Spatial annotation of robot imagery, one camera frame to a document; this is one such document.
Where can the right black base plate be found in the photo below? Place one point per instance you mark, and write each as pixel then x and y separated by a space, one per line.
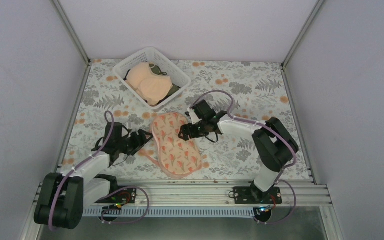
pixel 247 195

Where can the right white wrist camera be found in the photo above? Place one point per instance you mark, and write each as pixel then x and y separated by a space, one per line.
pixel 192 115

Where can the dark navy garment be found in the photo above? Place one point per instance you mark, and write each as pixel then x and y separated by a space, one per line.
pixel 126 76

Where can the peach orange bra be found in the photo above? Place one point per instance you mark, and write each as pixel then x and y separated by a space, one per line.
pixel 137 79

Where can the white slotted cable duct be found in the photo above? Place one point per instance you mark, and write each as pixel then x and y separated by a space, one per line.
pixel 182 212

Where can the green bra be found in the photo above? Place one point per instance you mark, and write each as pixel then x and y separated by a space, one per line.
pixel 160 84

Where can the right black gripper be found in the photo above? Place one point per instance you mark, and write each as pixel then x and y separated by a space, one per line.
pixel 184 129

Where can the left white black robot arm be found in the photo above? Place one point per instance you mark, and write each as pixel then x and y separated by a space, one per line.
pixel 65 195

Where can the white plastic basket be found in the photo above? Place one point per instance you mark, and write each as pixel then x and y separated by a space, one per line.
pixel 150 54

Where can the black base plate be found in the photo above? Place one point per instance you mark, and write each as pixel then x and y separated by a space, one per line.
pixel 126 196
pixel 247 195

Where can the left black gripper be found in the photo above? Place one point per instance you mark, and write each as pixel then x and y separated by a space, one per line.
pixel 138 144

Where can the aluminium rail frame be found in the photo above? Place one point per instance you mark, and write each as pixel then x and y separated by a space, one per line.
pixel 166 192

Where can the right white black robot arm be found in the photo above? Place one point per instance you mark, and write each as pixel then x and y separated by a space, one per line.
pixel 273 142

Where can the peach floral mesh laundry bag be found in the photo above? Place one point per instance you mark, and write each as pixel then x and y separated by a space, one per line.
pixel 176 157

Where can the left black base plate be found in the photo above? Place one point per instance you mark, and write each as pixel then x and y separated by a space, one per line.
pixel 126 196

